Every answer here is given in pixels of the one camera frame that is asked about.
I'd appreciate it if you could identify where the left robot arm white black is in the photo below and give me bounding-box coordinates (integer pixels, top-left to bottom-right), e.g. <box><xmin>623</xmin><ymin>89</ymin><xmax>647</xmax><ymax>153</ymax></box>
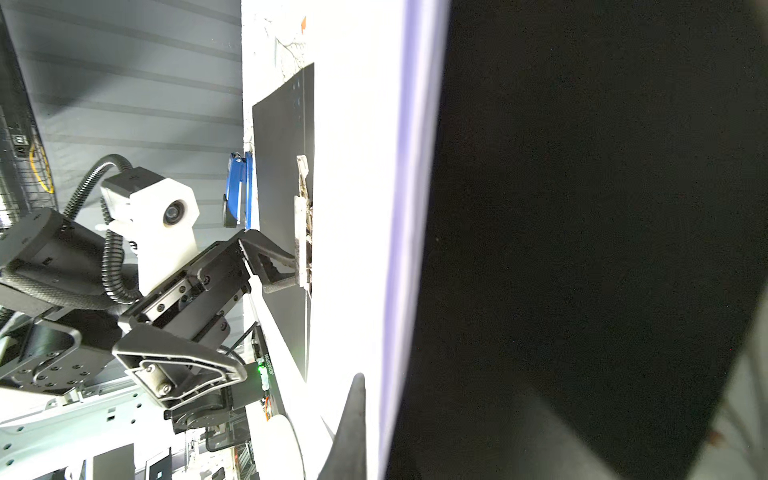
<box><xmin>1</xmin><ymin>154</ymin><xmax>303</xmax><ymax>479</ymax></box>

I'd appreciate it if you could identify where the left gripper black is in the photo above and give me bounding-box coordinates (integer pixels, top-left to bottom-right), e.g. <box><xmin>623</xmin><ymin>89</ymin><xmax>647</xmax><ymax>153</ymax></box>
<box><xmin>112</xmin><ymin>230</ymin><xmax>298</xmax><ymax>410</ymax></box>

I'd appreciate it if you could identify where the blue stapler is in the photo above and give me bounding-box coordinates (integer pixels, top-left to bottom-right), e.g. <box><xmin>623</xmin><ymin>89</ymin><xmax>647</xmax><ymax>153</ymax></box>
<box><xmin>223</xmin><ymin>152</ymin><xmax>254</xmax><ymax>230</ymax></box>

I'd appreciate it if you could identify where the metal folder lever clip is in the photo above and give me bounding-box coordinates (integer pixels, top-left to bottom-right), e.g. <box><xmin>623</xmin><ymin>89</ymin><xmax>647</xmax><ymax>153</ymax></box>
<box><xmin>294</xmin><ymin>155</ymin><xmax>312</xmax><ymax>294</ymax></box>

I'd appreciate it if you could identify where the blue folder black inside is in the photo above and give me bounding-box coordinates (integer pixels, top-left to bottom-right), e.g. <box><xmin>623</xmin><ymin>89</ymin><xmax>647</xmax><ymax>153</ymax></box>
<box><xmin>252</xmin><ymin>63</ymin><xmax>315</xmax><ymax>378</ymax></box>

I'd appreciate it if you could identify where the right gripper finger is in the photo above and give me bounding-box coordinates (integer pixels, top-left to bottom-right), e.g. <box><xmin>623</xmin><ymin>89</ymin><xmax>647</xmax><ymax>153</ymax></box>
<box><xmin>318</xmin><ymin>373</ymin><xmax>367</xmax><ymax>480</ymax></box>

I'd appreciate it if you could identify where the white printed paper stack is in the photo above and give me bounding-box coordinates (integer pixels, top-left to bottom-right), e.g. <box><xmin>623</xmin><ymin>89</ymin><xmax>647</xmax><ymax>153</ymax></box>
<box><xmin>311</xmin><ymin>0</ymin><xmax>768</xmax><ymax>480</ymax></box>

